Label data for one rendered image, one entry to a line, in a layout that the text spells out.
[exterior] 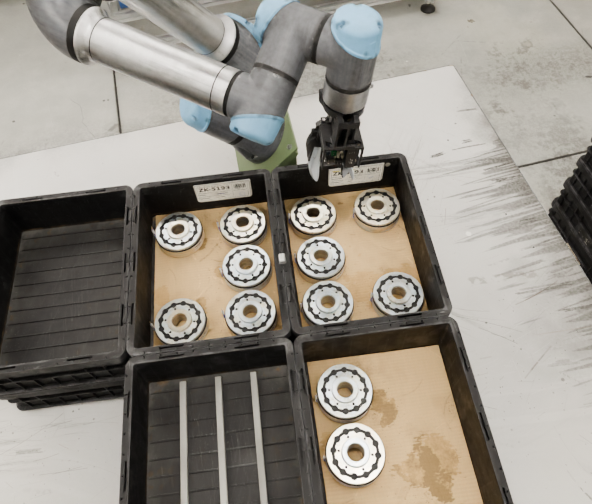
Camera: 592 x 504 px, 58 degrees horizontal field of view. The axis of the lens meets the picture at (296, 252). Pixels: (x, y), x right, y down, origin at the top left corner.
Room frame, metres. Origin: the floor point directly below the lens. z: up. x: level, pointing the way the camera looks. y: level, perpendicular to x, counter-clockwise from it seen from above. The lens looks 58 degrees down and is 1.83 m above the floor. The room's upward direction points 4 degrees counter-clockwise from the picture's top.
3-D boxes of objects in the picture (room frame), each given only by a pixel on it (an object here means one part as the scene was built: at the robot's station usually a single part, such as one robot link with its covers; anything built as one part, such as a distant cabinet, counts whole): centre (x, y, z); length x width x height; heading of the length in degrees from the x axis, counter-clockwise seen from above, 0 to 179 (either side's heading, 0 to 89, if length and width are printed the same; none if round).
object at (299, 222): (0.69, -0.04, 0.86); 0.10 x 0.10 x 0.01
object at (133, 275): (0.57, 0.18, 0.92); 0.40 x 0.30 x 0.02; 4
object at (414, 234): (0.59, -0.12, 0.87); 0.40 x 0.30 x 0.11; 4
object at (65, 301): (0.55, 0.48, 0.87); 0.40 x 0.30 x 0.11; 4
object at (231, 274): (0.57, 0.11, 0.86); 0.10 x 0.10 x 0.01
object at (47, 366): (0.55, 0.48, 0.92); 0.40 x 0.30 x 0.02; 4
